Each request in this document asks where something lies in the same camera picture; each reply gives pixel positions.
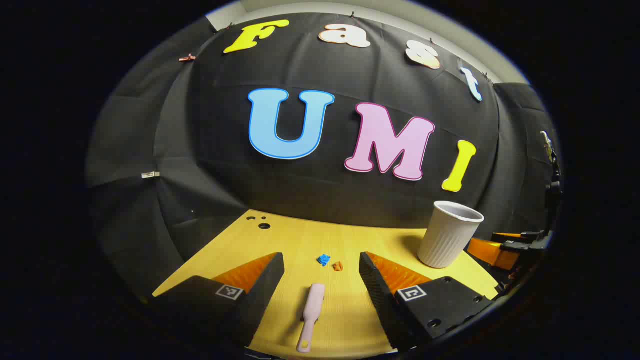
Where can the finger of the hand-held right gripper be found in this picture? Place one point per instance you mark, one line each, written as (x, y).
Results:
(495, 254)
(520, 242)

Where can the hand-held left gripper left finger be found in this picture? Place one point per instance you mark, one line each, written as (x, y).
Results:
(265, 285)

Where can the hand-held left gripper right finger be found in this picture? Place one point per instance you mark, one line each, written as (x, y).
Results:
(377, 285)

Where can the orange paper trash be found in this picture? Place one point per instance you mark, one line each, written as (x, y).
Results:
(338, 266)

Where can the white ribbed garbage bin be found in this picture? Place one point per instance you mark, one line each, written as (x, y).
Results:
(447, 237)

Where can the small pink broom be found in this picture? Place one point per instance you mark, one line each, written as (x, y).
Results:
(314, 300)

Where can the blue paper trash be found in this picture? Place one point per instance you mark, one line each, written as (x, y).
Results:
(323, 259)

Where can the yellow wooden desktop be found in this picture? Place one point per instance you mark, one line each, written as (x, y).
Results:
(300, 240)

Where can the white cloth clip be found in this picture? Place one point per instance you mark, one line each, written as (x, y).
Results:
(150, 174)
(547, 142)

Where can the red cloth clip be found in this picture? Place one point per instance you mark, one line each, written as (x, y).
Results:
(187, 58)

